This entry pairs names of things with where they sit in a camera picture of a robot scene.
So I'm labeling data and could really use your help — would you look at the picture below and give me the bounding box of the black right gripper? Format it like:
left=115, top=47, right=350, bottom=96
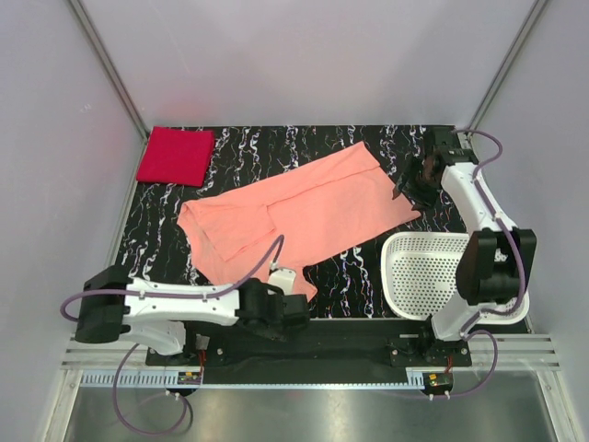
left=392, top=157, right=443, bottom=213

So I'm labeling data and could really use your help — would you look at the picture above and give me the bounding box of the salmon pink t shirt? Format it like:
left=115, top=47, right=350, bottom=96
left=178, top=143, right=419, bottom=298

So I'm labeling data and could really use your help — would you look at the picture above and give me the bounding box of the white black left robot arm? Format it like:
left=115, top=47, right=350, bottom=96
left=74, top=265, right=310, bottom=365

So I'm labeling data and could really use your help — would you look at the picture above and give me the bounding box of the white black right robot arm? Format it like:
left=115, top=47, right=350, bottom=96
left=393, top=154, right=537, bottom=366

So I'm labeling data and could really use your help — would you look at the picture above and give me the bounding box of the white perforated plastic basket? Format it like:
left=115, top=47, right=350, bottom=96
left=381, top=232, right=529, bottom=341

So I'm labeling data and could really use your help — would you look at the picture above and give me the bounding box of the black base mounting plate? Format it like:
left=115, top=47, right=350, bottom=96
left=145, top=319, right=472, bottom=380

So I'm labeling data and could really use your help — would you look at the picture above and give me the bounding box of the folded red t shirt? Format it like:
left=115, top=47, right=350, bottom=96
left=136, top=126, right=215, bottom=188

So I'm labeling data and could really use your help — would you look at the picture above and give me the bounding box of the right aluminium frame post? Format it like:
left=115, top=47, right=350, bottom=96
left=467, top=0, right=551, bottom=129

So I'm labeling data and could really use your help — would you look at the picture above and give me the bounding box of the aluminium frame post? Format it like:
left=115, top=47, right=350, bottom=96
left=64, top=0, right=150, bottom=143
left=467, top=0, right=551, bottom=129

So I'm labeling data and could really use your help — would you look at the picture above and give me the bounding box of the white slotted cable duct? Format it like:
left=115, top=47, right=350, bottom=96
left=81, top=369, right=425, bottom=390

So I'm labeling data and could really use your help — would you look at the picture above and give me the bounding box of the left aluminium frame post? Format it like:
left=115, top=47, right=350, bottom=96
left=64, top=0, right=150, bottom=143

